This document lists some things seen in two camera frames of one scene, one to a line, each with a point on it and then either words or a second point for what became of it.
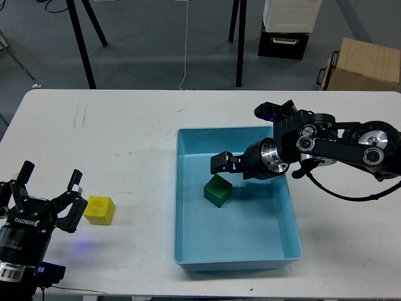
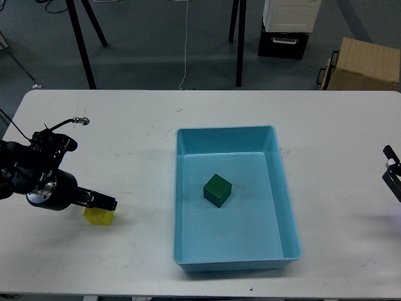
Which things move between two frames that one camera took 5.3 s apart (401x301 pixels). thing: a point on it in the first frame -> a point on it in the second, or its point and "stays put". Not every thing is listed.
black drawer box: (286, 45) stays put
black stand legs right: (241, 36) stays put
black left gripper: (26, 235) -> (59, 190)
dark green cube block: (217, 190) stays put
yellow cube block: (99, 210) stays put
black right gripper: (260, 160) -> (392, 177)
